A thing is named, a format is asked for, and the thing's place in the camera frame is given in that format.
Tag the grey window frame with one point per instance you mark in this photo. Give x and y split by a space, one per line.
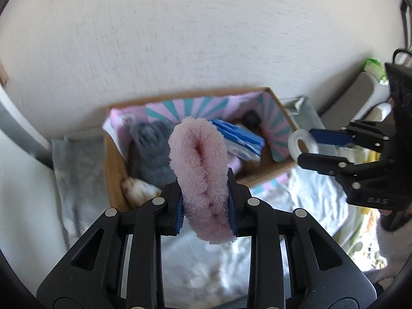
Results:
19 128

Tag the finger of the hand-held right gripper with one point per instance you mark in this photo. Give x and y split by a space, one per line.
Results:
328 136
322 161

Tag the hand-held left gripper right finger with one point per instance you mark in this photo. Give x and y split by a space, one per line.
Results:
232 212

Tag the blue packet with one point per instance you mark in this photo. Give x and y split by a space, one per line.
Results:
241 141

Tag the light blue tablecloth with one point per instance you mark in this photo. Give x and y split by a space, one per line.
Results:
305 193

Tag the green packet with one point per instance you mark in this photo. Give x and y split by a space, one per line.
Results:
375 67

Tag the pink fluffy sock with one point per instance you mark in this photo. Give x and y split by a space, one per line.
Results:
199 173

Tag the silver foil bag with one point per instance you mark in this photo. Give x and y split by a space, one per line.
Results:
309 116

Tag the yellow floral blanket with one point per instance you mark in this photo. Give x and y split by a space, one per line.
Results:
363 241

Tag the grey chair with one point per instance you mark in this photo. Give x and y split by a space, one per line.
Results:
354 99

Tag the grey fluffy sock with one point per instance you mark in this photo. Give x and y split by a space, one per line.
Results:
151 161

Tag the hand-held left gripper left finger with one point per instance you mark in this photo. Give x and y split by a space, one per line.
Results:
178 212

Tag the cardboard box with pink lining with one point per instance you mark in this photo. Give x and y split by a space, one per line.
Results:
114 173

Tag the dark fuzzy item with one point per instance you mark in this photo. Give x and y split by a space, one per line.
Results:
251 119

